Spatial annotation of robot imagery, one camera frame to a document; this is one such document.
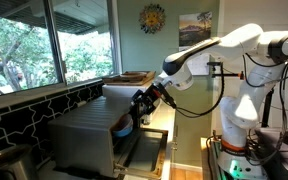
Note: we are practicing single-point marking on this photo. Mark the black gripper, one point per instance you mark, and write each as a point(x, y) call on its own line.
point(149, 96)

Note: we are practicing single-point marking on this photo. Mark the purple plastic bowl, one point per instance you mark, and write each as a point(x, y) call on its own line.
point(125, 120)

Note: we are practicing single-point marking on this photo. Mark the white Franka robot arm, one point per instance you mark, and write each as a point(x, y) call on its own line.
point(247, 110)

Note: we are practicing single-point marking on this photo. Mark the blue bowl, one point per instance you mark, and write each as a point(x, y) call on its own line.
point(122, 132)

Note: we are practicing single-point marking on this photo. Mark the silver toaster oven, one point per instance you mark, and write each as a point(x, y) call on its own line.
point(80, 140)

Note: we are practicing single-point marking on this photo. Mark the white microwave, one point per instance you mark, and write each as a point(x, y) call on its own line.
point(117, 91)

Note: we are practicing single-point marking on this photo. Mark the dark wooden dish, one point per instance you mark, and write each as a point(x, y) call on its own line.
point(132, 74)

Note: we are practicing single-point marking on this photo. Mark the wooden serving tray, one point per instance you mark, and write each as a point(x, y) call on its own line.
point(117, 80)

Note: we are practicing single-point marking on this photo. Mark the black mounting rod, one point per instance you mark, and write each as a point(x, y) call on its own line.
point(229, 75)

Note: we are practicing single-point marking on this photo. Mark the black upright pole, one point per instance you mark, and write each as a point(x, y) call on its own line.
point(267, 110)

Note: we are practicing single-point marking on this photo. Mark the black electronics box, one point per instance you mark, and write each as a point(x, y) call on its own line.
point(274, 140)

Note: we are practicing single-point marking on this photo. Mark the metal pot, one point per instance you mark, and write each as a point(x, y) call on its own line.
point(7, 163)

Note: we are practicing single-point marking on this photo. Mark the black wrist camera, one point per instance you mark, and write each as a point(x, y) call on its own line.
point(167, 96)

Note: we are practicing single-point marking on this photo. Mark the sun wall ornament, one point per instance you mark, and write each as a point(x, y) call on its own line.
point(152, 18)

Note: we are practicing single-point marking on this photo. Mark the landscape photo wall calendar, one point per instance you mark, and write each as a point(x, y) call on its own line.
point(194, 28)

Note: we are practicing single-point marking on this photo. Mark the window frame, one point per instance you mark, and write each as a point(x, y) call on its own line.
point(54, 43)

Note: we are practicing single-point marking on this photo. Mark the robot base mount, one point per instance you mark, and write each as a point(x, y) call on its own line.
point(240, 168)

